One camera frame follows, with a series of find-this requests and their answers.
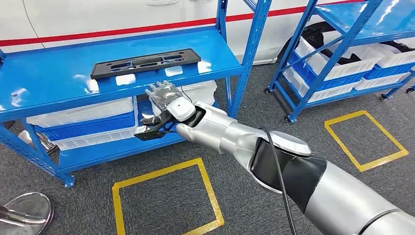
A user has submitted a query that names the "black plastic frame part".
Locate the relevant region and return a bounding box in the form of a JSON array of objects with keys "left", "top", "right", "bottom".
[{"left": 90, "top": 48, "right": 202, "bottom": 81}]

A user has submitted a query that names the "black trim part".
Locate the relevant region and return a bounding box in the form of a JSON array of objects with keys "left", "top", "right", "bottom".
[{"left": 303, "top": 27, "right": 364, "bottom": 64}]

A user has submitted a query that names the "blue metal shelf rack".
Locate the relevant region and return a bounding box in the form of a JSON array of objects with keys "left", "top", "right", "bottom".
[{"left": 0, "top": 0, "right": 273, "bottom": 189}]

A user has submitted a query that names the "blue wheeled shelf rack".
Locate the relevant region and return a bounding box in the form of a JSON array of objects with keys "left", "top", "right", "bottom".
[{"left": 264, "top": 0, "right": 415, "bottom": 124}]

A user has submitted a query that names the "white plastic crate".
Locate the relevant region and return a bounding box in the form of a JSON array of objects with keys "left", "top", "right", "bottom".
[
  {"left": 50, "top": 97, "right": 140, "bottom": 151},
  {"left": 283, "top": 68, "right": 361, "bottom": 104},
  {"left": 353, "top": 71, "right": 412, "bottom": 92}
]

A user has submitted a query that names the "translucent white plastic bin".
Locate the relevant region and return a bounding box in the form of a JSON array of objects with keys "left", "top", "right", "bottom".
[{"left": 25, "top": 96, "right": 134, "bottom": 129}]

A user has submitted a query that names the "white car with red stripe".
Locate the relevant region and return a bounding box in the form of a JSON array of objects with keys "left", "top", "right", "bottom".
[{"left": 0, "top": 0, "right": 367, "bottom": 66}]

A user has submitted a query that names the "shiny metal floor object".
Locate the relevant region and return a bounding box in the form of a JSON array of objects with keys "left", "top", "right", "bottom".
[{"left": 18, "top": 129, "right": 60, "bottom": 155}]

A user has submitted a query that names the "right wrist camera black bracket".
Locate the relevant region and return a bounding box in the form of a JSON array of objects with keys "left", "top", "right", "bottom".
[{"left": 134, "top": 112, "right": 178, "bottom": 141}]

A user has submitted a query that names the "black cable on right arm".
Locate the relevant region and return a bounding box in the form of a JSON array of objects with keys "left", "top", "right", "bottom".
[{"left": 264, "top": 129, "right": 298, "bottom": 235}]

